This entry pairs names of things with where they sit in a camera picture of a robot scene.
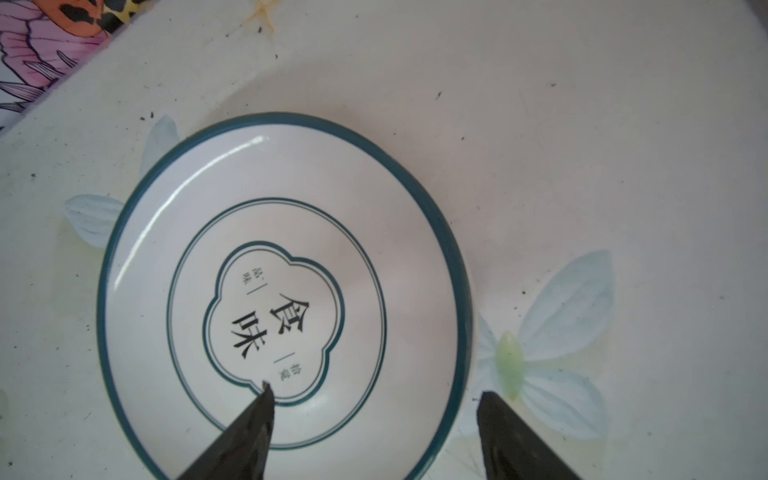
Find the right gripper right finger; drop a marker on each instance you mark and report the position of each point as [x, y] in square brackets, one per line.
[511, 449]

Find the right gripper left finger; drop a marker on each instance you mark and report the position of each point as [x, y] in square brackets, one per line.
[241, 451]

